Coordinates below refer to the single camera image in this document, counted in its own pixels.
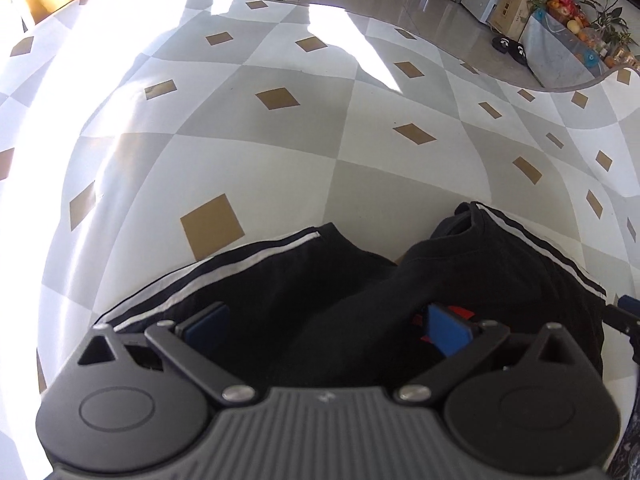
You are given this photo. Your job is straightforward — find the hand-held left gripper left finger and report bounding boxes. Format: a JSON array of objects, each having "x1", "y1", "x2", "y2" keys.
[{"x1": 77, "y1": 302, "x2": 258, "y2": 407}]

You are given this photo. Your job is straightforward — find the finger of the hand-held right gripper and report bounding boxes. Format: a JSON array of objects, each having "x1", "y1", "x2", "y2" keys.
[{"x1": 602, "y1": 294, "x2": 640, "y2": 361}]

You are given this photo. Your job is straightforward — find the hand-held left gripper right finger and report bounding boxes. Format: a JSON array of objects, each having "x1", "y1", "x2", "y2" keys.
[{"x1": 395, "y1": 304, "x2": 578, "y2": 407}]

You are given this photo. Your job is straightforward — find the black t-shirt with red print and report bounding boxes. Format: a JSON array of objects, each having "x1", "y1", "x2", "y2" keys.
[{"x1": 92, "y1": 201, "x2": 608, "y2": 396}]

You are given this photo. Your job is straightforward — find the glass side table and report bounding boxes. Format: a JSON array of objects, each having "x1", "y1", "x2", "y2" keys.
[{"x1": 520, "y1": 7, "x2": 613, "y2": 93}]

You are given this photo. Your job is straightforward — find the thin leafy potted plant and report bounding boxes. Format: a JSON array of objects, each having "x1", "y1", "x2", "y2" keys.
[{"x1": 585, "y1": 0, "x2": 631, "y2": 51}]

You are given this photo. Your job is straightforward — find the brown cardboard box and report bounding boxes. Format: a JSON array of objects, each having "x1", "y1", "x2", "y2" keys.
[{"x1": 487, "y1": 0, "x2": 531, "y2": 36}]

